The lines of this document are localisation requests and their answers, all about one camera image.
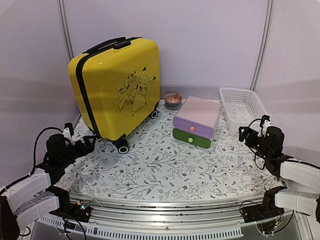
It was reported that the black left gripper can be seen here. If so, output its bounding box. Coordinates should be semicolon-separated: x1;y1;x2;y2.
60;135;97;168

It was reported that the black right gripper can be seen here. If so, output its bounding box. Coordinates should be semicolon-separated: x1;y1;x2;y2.
239;126;271;161

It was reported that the yellow Pikachu suitcase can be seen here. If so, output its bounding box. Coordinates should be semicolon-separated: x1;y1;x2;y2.
68;36;161;154

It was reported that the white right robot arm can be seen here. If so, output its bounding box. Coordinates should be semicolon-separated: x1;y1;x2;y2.
238;115;320;223

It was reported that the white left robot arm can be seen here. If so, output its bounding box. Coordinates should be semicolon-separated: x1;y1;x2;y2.
0;122;96;240

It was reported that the white plastic basket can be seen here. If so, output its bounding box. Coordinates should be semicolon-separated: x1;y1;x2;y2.
219;87;269;138

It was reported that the pink purple drawer box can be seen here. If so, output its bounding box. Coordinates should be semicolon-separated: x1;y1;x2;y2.
173;96;222;139

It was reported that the green drawer box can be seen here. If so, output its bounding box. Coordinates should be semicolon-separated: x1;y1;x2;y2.
172;128;211;149

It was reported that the floral table mat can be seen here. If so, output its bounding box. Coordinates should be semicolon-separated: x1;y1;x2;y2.
57;105;282;202

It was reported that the red patterned cup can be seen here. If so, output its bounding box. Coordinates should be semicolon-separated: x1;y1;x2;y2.
164;92;183;111

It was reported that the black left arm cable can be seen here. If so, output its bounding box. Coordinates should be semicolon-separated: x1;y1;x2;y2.
0;126;64;193

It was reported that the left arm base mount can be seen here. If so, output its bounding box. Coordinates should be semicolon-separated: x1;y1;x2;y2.
62;200;92;223

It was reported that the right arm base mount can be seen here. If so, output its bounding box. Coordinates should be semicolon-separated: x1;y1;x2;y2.
239;186;287;223

